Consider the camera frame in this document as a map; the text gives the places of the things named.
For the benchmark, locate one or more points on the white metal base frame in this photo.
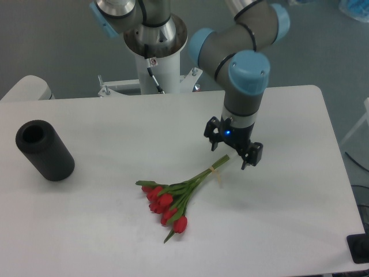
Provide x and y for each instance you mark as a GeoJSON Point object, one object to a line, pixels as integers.
{"type": "Point", "coordinates": [188, 83]}

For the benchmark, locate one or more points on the white chair back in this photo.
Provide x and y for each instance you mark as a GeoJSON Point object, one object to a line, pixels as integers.
{"type": "Point", "coordinates": [29, 88]}

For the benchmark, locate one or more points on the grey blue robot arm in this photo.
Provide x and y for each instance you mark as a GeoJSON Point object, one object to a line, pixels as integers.
{"type": "Point", "coordinates": [232, 58]}

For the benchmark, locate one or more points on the black device at table edge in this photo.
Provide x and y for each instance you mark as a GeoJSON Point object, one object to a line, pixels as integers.
{"type": "Point", "coordinates": [358, 247]}

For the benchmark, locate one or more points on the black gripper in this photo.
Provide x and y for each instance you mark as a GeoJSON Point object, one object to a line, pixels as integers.
{"type": "Point", "coordinates": [237, 138]}

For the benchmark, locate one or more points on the blue plastic bag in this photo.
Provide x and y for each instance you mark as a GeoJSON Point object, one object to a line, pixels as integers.
{"type": "Point", "coordinates": [355, 9]}

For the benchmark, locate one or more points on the red tulip bouquet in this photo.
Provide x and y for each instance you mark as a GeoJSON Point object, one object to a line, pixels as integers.
{"type": "Point", "coordinates": [170, 201]}

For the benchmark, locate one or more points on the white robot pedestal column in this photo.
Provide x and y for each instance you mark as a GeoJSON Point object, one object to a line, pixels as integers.
{"type": "Point", "coordinates": [156, 74]}

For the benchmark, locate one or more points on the black cylindrical vase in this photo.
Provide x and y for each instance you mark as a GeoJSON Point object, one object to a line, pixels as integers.
{"type": "Point", "coordinates": [42, 146]}

